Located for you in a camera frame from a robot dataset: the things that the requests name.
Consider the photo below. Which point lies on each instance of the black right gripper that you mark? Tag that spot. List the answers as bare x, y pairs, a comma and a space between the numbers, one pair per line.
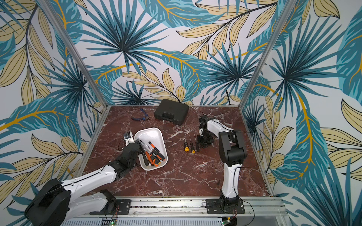
204, 138

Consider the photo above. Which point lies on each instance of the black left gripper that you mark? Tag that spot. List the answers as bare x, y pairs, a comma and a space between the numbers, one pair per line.
141, 149

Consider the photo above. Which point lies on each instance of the black yellow screwdriver long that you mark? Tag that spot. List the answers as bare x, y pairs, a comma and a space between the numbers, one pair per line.
186, 146

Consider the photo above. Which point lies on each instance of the white plastic storage box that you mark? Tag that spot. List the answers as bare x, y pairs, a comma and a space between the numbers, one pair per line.
155, 136

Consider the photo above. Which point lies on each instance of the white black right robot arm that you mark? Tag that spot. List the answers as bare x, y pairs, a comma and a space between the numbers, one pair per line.
232, 152

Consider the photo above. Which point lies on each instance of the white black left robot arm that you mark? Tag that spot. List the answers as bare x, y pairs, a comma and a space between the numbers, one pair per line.
59, 201

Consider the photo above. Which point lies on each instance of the black orange screwdriver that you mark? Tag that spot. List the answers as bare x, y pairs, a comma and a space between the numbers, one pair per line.
157, 152

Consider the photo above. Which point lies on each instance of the black plastic tool case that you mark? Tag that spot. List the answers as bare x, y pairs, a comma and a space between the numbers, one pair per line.
171, 111

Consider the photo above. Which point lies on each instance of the blue black cutting pliers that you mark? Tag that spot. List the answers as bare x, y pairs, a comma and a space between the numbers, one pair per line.
142, 118

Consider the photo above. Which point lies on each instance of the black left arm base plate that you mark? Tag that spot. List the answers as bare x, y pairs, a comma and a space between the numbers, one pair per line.
115, 207

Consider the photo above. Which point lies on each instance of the aluminium front rail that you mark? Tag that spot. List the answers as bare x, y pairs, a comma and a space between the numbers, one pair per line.
190, 211

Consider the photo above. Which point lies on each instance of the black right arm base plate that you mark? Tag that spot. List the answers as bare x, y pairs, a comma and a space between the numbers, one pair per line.
220, 206

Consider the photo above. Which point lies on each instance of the aluminium frame post right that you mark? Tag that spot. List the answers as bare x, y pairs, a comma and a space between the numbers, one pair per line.
269, 46

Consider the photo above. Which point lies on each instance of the aluminium frame post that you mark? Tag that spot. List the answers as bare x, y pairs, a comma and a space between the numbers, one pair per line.
269, 46
59, 27

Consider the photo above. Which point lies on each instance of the aluminium frame post left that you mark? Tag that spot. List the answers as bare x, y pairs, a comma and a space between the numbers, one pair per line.
59, 27

